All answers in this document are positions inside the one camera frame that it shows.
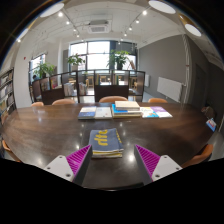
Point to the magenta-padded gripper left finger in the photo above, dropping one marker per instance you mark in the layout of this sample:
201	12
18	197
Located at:
61	166

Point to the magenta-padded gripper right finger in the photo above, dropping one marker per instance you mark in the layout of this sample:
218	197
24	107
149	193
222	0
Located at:
163	166

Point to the orange chair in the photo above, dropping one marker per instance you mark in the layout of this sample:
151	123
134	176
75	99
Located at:
63	101
157	100
10	151
201	155
37	104
113	99

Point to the purple and white booklet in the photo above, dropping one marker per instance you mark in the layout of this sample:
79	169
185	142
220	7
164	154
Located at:
162	112

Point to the teal printed booklet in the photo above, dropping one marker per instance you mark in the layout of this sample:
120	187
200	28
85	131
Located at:
148	113

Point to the blue-covered book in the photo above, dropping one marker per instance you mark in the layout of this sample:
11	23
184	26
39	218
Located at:
125	113

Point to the white book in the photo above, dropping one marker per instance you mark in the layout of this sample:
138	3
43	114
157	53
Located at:
103	113

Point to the beige book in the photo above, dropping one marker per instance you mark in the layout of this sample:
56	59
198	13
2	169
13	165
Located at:
127	105

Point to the dark open shelf unit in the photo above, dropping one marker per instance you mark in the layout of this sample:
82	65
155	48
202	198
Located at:
111	90

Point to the green potted plant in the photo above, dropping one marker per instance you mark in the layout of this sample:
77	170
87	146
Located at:
119	57
75	60
43	69

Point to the large window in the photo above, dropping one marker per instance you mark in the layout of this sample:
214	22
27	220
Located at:
98	53

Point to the round ceiling lamp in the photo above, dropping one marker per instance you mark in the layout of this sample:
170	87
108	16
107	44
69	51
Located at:
51	10
161	6
193	30

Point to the white ceiling air conditioner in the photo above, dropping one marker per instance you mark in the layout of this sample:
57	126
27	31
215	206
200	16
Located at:
98	27

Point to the ceiling track spotlights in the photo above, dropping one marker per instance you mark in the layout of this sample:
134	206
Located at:
60	14

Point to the white wall radiator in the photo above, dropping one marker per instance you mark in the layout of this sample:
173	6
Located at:
170	88

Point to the wall bookshelf with books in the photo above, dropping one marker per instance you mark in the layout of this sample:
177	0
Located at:
6	95

